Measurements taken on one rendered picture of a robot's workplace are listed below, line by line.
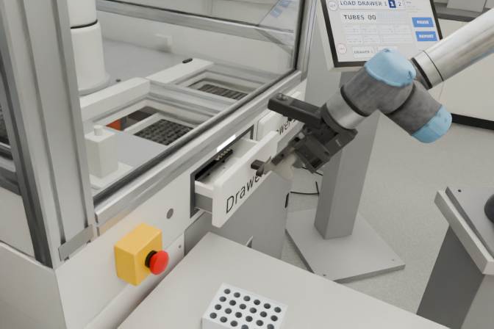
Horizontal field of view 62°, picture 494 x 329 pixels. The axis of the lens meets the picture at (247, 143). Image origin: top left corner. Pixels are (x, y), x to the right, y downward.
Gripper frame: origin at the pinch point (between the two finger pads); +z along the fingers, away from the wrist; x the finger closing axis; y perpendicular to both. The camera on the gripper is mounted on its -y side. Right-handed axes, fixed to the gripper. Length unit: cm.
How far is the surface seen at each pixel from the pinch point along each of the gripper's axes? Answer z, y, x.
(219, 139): 2.3, -11.5, -3.7
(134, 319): 17.1, 2.7, -36.8
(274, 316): 2.0, 18.7, -26.4
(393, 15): -20, -6, 99
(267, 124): 5.4, -7.5, 19.2
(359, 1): -17, -19, 92
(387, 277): 57, 78, 84
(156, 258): 4.4, -2.3, -33.9
